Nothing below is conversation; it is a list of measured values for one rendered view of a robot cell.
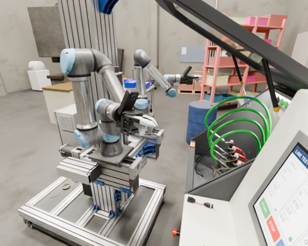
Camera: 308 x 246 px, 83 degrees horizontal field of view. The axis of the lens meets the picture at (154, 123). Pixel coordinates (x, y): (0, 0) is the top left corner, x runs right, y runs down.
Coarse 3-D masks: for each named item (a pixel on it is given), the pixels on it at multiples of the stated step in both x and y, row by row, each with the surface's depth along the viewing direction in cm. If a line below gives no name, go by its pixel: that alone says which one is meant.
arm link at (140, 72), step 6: (138, 66) 149; (138, 72) 152; (144, 72) 154; (138, 78) 154; (144, 78) 156; (138, 84) 157; (144, 84) 158; (138, 90) 159; (144, 90) 160; (138, 96) 160; (144, 96) 160
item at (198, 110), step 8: (192, 104) 314; (200, 104) 314; (208, 104) 314; (192, 112) 306; (200, 112) 296; (216, 112) 304; (192, 120) 310; (200, 120) 301; (208, 120) 300; (192, 128) 315; (200, 128) 306; (192, 136) 320
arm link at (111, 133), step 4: (104, 124) 76; (108, 124) 76; (112, 124) 77; (104, 128) 77; (108, 128) 76; (112, 128) 77; (116, 128) 79; (120, 128) 80; (104, 132) 78; (108, 132) 77; (112, 132) 78; (116, 132) 79; (120, 132) 81; (104, 136) 79; (108, 136) 78; (112, 136) 78; (116, 136) 80; (104, 140) 80; (108, 140) 79; (112, 140) 79; (116, 140) 81
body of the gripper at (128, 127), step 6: (114, 108) 68; (114, 114) 67; (132, 114) 60; (138, 114) 62; (114, 120) 68; (120, 120) 68; (126, 120) 62; (120, 126) 70; (126, 126) 63; (132, 126) 62; (126, 132) 64; (132, 132) 62
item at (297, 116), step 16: (304, 96) 57; (288, 112) 62; (304, 112) 54; (288, 128) 59; (304, 128) 52; (272, 144) 66; (288, 144) 57; (256, 160) 73; (272, 160) 62; (256, 176) 69; (240, 192) 78; (240, 208) 74; (240, 224) 70; (240, 240) 66; (256, 240) 57
